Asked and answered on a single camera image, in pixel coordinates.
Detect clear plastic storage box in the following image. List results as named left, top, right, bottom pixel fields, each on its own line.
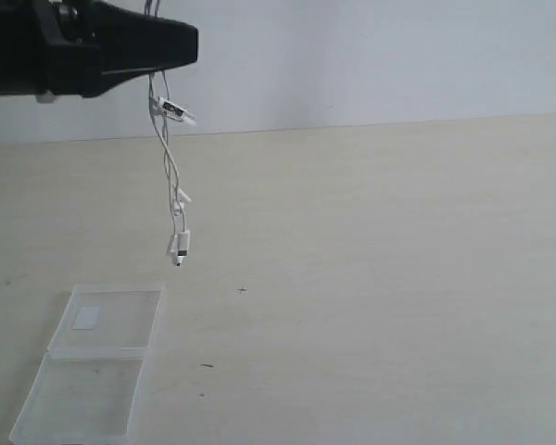
left=8, top=283, right=166, bottom=444

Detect white wired earphones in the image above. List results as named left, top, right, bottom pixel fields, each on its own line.
left=143, top=0, right=199, bottom=269

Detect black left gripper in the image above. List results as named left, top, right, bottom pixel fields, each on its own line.
left=0, top=1, right=198, bottom=98

